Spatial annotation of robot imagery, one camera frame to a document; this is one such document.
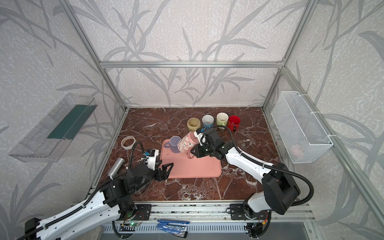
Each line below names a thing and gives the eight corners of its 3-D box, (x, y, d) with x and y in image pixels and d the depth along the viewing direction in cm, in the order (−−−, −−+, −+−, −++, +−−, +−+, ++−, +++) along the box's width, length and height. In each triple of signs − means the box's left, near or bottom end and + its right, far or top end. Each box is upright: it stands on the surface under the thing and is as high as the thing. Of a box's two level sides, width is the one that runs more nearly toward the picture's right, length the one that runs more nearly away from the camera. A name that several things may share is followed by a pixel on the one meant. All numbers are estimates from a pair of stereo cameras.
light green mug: (216, 131, 108) (217, 122, 100) (215, 121, 114) (216, 112, 106) (226, 131, 108) (229, 122, 100) (225, 121, 114) (227, 112, 106)
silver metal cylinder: (109, 176, 87) (106, 174, 85) (121, 159, 94) (118, 156, 92) (115, 178, 87) (112, 176, 84) (126, 160, 94) (124, 158, 91)
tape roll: (119, 149, 99) (118, 148, 97) (124, 137, 105) (123, 135, 103) (133, 149, 99) (132, 148, 97) (137, 137, 105) (136, 135, 104)
